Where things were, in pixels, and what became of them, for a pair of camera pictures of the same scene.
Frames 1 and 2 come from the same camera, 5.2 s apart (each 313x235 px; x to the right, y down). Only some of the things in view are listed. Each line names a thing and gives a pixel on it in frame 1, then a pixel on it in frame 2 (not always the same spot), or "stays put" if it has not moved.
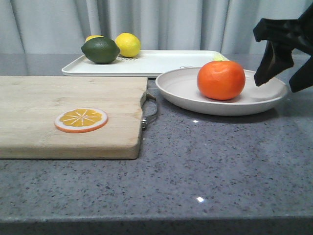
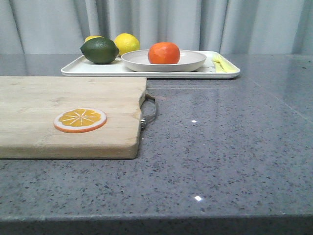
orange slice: (80, 120) stays put
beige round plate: (179, 88) to (138, 61)
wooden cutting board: (30, 105) stays put
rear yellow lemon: (91, 37) stays put
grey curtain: (58, 27) stays put
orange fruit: (221, 80) to (164, 53)
